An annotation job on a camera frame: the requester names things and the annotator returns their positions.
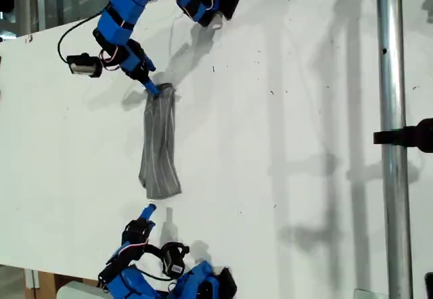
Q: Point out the black curved camera stalk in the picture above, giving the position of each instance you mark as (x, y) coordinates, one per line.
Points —
(154, 250)

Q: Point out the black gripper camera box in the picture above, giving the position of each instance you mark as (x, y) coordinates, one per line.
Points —
(174, 261)
(83, 65)

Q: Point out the white box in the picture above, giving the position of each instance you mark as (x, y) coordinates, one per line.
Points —
(78, 292)

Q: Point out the black flat device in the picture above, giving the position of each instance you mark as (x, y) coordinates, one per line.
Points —
(429, 287)

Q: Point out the wooden table leg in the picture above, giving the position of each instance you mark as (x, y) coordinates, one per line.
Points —
(45, 285)

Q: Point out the steel post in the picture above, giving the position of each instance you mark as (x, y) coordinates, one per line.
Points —
(392, 177)

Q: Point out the black clamp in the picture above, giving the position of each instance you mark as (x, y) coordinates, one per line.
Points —
(406, 136)

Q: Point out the grey striped towel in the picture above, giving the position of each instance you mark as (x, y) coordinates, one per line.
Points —
(159, 150)

